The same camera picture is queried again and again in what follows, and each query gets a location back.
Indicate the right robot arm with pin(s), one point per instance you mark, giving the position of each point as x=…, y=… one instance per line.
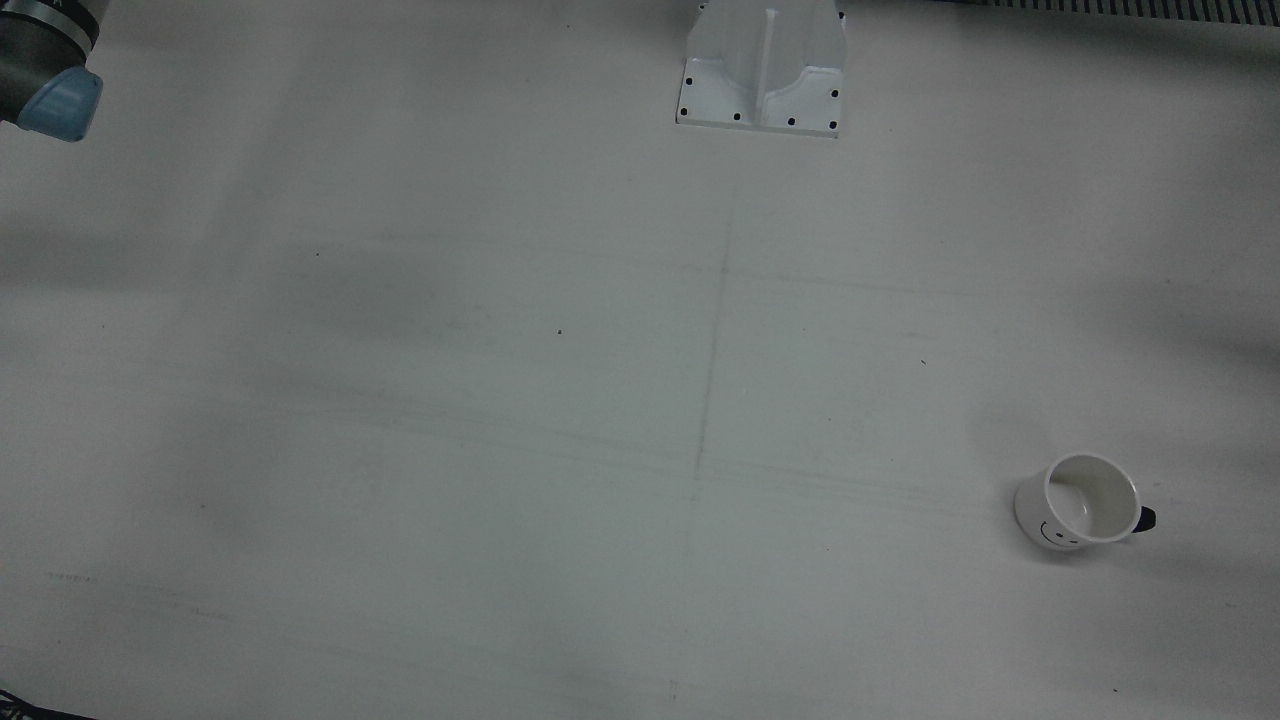
x=30, y=60

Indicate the white pedestal mount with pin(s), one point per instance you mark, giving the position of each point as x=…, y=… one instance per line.
x=720, y=90

